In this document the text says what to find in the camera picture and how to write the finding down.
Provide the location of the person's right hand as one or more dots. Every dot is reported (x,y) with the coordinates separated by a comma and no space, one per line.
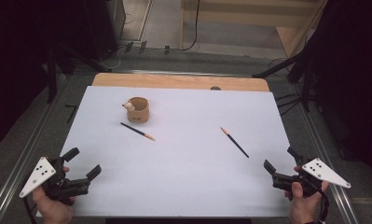
(303,208)

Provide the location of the wooden cup with animal figure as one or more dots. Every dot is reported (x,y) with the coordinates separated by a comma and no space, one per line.
(140,116)

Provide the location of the person's left hand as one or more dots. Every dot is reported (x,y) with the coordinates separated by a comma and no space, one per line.
(51,211)

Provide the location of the dark pencil with tan end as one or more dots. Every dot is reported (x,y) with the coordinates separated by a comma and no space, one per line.
(236,143)
(137,131)

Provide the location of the white table mat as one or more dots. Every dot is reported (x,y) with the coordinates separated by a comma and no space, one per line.
(186,174)

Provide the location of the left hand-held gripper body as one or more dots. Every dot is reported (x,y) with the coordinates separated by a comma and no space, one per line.
(37,175)

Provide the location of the metal floor rail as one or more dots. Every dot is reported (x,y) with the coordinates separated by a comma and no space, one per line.
(17,177)
(336,186)

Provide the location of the black bent bar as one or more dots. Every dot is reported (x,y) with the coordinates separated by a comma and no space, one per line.
(72,113)

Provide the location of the black curtain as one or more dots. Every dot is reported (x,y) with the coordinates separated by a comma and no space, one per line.
(12,62)
(354,77)

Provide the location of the black cabinet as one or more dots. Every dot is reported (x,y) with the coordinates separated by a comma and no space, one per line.
(104,28)

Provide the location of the black metal stand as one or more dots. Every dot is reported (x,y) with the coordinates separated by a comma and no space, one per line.
(306,87)
(51,81)

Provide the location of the light wooden board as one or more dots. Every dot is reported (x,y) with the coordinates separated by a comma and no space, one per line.
(287,40)

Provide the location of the wooden table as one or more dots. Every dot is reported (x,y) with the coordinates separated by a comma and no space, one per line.
(174,81)

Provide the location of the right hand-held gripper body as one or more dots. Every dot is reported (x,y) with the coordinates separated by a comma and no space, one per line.
(322,174)

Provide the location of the dark floor plug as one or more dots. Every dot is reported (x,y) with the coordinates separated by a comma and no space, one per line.
(129,46)
(167,49)
(142,46)

